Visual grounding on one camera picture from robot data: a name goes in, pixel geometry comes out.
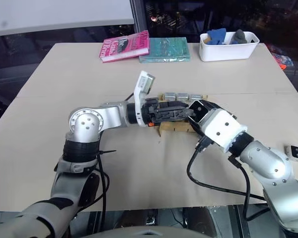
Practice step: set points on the small black-faced white camera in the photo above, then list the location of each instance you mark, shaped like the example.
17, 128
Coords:
297, 152
197, 110

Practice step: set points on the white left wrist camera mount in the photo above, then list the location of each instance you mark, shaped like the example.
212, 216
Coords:
140, 99

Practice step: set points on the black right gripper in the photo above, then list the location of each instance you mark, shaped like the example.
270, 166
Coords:
217, 106

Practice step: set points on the blue foam toy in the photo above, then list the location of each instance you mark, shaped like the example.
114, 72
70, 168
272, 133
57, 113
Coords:
216, 36

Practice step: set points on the white plastic bin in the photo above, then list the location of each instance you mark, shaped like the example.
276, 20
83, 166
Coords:
228, 50

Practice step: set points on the grey plush toy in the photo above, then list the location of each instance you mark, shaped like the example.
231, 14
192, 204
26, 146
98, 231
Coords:
240, 36

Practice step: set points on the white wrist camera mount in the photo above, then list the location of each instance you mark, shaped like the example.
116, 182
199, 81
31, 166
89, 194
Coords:
140, 99
221, 126

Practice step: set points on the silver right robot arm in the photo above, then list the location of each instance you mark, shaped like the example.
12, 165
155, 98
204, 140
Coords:
263, 161

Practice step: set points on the colourful bag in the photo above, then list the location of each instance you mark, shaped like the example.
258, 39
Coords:
283, 60

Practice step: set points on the white board panel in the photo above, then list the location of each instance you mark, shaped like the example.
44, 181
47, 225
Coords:
59, 12

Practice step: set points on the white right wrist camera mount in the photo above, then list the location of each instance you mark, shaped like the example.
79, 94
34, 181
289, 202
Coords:
221, 126

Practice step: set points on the teal hardcover book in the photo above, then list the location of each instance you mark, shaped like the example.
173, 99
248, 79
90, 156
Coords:
165, 49

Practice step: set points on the pink hardcover book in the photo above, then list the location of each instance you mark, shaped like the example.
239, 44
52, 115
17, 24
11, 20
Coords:
124, 47

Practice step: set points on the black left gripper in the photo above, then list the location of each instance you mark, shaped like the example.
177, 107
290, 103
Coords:
151, 112

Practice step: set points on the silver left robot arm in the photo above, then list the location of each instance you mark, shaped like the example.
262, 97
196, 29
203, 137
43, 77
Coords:
109, 115

